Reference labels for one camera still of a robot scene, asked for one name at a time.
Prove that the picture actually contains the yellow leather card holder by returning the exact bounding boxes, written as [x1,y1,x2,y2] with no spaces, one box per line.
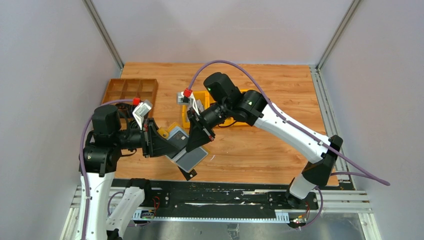
[158,122,209,173]

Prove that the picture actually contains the grey credit card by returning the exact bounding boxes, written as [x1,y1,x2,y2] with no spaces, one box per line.
[178,167,197,181]

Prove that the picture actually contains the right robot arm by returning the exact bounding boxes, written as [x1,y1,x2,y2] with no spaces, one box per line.
[178,72,343,203]

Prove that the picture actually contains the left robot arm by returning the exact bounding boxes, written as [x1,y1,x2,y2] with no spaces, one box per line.
[72,100,178,240]

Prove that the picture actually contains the wooden compartment tray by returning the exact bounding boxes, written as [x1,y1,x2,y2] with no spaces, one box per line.
[102,78,159,122]

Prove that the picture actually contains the black cable coil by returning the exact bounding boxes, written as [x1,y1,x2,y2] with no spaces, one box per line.
[114,102,147,132]

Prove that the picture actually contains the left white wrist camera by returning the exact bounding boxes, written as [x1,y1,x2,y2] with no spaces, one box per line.
[132,100,153,130]

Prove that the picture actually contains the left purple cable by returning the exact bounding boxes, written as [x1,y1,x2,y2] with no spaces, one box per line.
[78,98,140,240]

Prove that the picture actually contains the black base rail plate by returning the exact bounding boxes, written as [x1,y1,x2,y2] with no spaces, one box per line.
[150,180,319,219]

